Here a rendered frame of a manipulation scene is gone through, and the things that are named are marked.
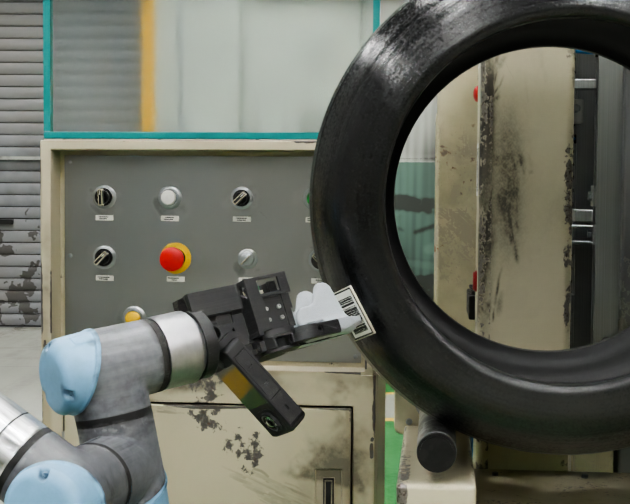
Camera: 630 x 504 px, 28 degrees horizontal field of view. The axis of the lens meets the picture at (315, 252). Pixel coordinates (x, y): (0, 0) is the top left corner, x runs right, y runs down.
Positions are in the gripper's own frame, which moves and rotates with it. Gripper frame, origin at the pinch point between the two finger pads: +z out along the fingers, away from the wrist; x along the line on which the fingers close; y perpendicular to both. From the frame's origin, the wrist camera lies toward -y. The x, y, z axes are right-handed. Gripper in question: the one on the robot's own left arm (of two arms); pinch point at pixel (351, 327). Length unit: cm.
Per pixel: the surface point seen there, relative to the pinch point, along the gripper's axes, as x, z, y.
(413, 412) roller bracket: 27.3, 25.2, -10.4
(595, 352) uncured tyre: 4.5, 39.2, -10.2
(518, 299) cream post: 15.5, 39.7, 0.1
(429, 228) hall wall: 670, 585, 140
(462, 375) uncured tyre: -5.9, 8.1, -8.6
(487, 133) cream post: 10.4, 39.3, 22.9
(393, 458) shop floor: 343, 246, -22
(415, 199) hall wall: 669, 579, 165
